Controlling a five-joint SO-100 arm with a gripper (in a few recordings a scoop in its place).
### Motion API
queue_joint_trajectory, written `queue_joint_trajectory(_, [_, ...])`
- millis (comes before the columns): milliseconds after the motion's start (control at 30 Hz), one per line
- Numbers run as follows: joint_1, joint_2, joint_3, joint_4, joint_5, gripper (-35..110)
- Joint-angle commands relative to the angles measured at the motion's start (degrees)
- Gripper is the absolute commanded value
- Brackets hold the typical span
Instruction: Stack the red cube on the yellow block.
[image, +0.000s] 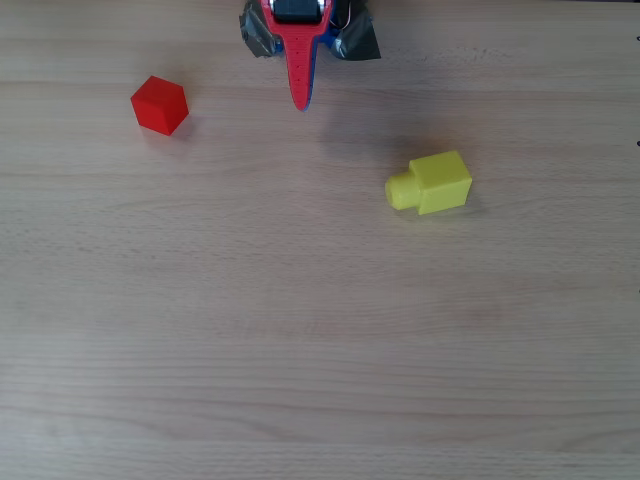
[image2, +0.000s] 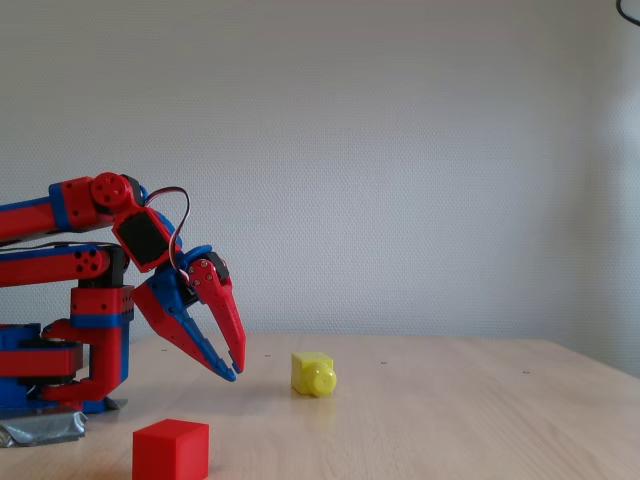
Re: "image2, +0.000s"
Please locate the red cube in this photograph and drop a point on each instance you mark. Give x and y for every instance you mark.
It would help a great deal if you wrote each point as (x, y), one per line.
(170, 450)

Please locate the yellow block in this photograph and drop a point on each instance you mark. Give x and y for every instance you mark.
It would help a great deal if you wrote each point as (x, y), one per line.
(307, 372)

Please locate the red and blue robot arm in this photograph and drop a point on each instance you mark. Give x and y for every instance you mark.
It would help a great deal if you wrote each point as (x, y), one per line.
(102, 350)

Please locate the grey duct tape patch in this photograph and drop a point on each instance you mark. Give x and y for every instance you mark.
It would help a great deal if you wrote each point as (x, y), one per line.
(42, 427)

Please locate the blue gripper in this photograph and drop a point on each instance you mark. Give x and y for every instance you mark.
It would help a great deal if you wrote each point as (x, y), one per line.
(167, 299)

